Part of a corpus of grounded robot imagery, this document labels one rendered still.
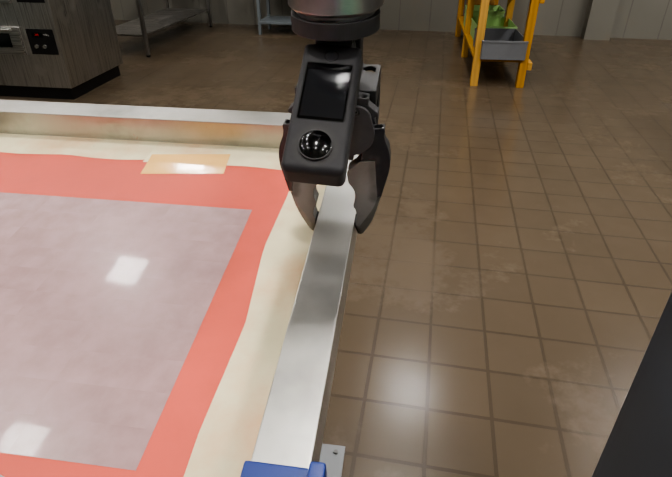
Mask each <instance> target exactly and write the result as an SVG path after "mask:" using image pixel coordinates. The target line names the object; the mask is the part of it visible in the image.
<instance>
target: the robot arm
mask: <svg viewBox="0 0 672 477"><path fill-rule="evenodd" d="M383 4H384V0H288V5H289V7H290V8H292V9H291V27H292V31H293V32H294V33H295V34H297V35H298V36H301V37H304V38H307V39H312V40H315V43H314V44H307V45H306V46H305V49H304V54H303V59H302V64H301V69H300V74H299V79H298V82H297V84H296V86H295V98H294V102H293V103H291V105H290V107H289V109H288V112H289V113H291V118H290V119H285V121H284V123H283V125H282V126H283V137H282V139H281V142H280V146H279V162H280V166H281V169H282V172H283V175H284V178H285V181H286V184H287V187H288V189H289V191H290V192H291V194H292V197H293V200H294V202H295V205H296V207H297V209H298V211H299V213H300V214H301V216H302V218H303V219H304V221H305V222H306V224H307V225H308V226H309V228H310V229H311V230H314V228H315V224H316V221H317V218H318V214H319V211H318V209H317V207H316V203H317V200H318V196H319V192H318V190H317V186H316V185H327V186H336V187H339V186H342V185H343V184H344V183H345V179H346V173H347V177H348V182H349V184H350V185H351V186H352V188H353V189H354V191H355V200H354V205H353V206H354V208H355V210H356V212H357V214H355V220H354V226H355V228H356V230H357V232H358V234H362V233H364V231H365V230H366V229H367V228H368V226H369V225H370V223H371V222H372V220H373V218H374V215H375V212H376V210H377V207H378V204H379V201H380V198H381V196H382V192H383V189H384V186H385V183H386V180H387V177H388V174H389V169H390V161H391V147H390V142H389V140H388V138H387V137H386V135H385V126H386V125H385V124H378V120H379V107H380V81H381V65H373V64H364V63H363V38H364V37H368V36H370V35H372V34H374V33H376V32H377V31H378V30H379V28H380V7H381V6H382V5H383ZM368 70H372V71H374V72H375V73H373V72H368ZM358 154H360V155H359V156H358V157H357V158H355V159H354V156H355V155H358ZM348 160H353V161H351V162H350V163H349V167H348V172H347V166H348Z"/></svg>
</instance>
